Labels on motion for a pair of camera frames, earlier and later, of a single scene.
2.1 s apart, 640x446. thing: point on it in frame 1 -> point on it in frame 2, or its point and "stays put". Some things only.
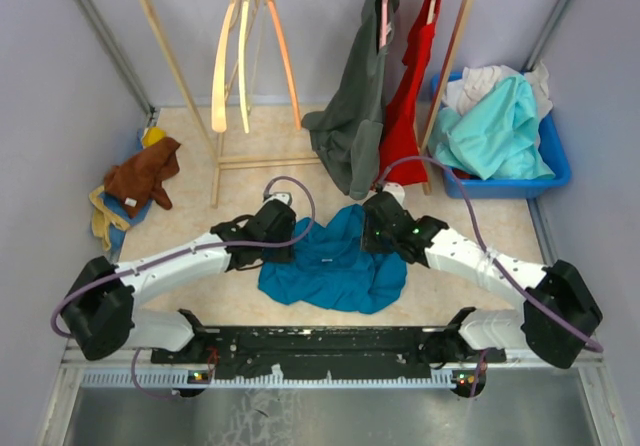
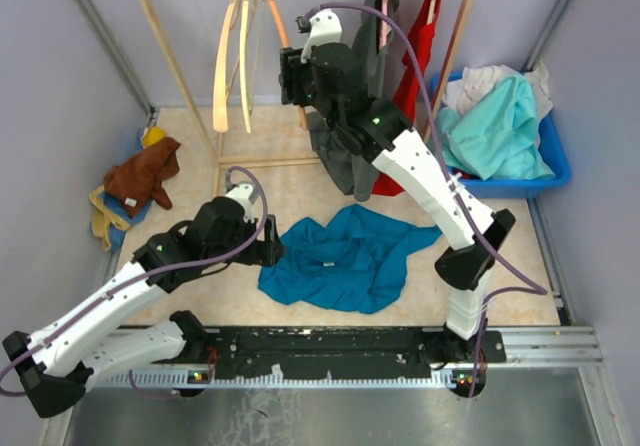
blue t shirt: (332, 267) stays put
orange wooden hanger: (284, 41) stays put
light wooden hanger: (220, 78) stays put
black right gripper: (368, 243) -> (291, 70)
